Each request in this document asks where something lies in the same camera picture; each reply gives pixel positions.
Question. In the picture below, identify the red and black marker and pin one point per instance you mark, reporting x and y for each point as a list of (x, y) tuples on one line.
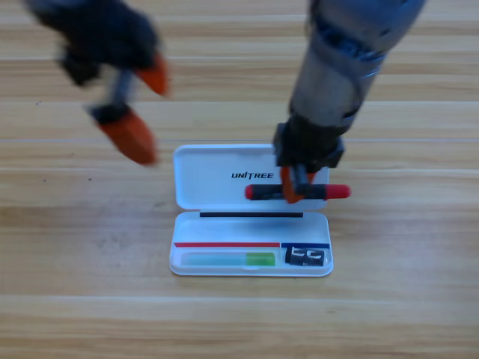
[(337, 191)]

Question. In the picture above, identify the green glue stick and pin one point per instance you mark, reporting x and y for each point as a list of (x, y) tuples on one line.
[(258, 260)]

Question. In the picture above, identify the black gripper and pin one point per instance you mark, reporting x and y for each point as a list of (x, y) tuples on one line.
[(310, 146), (105, 33)]

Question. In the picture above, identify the white Unitree pencil case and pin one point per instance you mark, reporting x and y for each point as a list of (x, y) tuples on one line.
[(209, 175)]

